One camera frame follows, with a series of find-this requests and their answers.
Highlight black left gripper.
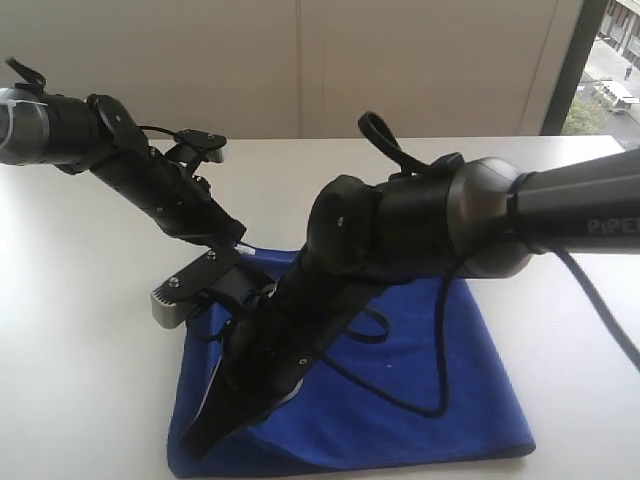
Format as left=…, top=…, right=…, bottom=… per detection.
left=149, top=164, right=246, bottom=246

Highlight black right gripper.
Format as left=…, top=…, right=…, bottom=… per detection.
left=181, top=270, right=370, bottom=448

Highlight blue microfiber towel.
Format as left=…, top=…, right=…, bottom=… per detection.
left=166, top=243, right=537, bottom=467

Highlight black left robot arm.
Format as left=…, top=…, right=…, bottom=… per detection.
left=1, top=57, right=246, bottom=247

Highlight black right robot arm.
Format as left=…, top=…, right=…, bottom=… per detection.
left=182, top=112, right=639, bottom=458

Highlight white van outside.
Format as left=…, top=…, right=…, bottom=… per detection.
left=600, top=81, right=639, bottom=114

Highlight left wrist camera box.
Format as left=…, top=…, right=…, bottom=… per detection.
left=165, top=129, right=227, bottom=164

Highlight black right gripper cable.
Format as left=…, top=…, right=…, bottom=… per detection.
left=319, top=272, right=640, bottom=419

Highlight dark window frame post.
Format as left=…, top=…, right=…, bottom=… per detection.
left=539, top=0, right=608, bottom=136

